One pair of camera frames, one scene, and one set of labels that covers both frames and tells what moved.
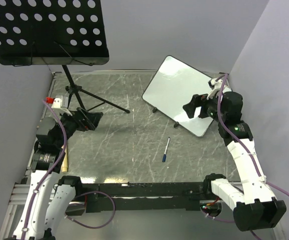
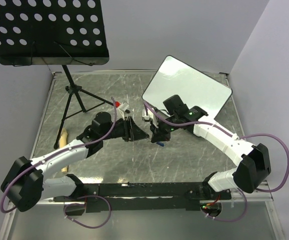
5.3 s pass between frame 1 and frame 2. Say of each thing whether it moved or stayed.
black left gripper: moved
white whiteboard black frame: stayed
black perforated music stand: stayed
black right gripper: moved
